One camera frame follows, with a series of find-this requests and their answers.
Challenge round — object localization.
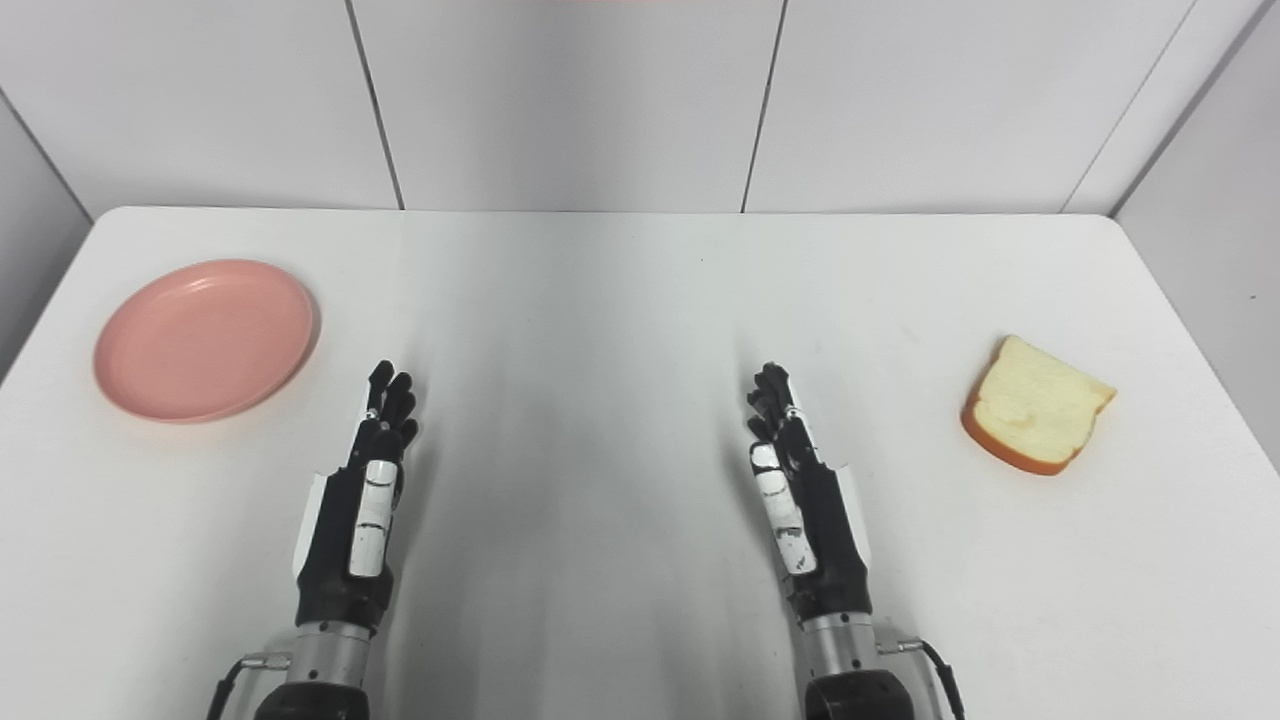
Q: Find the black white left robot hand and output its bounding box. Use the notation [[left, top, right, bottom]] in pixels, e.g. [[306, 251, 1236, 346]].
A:
[[292, 360, 421, 633]]

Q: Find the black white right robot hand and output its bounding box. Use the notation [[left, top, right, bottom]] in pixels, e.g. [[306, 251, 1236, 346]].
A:
[[745, 362, 876, 626]]

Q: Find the slice of bread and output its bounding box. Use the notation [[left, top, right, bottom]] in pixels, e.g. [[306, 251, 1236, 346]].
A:
[[961, 335, 1118, 477]]

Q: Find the pink round plate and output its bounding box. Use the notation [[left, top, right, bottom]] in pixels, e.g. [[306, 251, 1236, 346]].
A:
[[93, 259, 319, 424]]

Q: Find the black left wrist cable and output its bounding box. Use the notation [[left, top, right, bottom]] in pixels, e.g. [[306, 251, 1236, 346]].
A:
[[207, 652, 293, 720]]

